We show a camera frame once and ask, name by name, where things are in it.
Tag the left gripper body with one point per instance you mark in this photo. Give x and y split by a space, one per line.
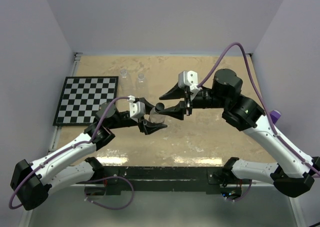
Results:
139 123

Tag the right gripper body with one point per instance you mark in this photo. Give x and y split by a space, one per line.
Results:
188 101

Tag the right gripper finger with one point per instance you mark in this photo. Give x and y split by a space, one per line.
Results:
177 112
174 93

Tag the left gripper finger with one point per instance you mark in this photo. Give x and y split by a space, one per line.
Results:
150 127
148 105

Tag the black bottle cap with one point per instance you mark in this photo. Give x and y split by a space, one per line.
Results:
159 107

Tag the small clear plastic bottle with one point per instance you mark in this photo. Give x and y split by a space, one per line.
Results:
155 117

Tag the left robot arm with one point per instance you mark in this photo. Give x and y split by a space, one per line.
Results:
33 182

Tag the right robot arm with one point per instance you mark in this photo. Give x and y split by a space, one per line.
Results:
291 174

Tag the clear bottle back right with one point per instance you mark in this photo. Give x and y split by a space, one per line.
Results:
142 86

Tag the clear bottle back left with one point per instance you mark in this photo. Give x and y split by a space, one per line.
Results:
126 83

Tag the black white checkerboard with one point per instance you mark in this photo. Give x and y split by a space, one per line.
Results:
87 93

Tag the purple object table edge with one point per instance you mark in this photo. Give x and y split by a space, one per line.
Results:
275 116

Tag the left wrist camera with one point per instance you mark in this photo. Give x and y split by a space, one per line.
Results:
132 102

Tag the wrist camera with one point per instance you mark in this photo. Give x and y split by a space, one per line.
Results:
189 79
132 102

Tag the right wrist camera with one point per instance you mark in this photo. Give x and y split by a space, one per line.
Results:
189 79

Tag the aluminium rail left edge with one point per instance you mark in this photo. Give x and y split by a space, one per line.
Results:
53 146

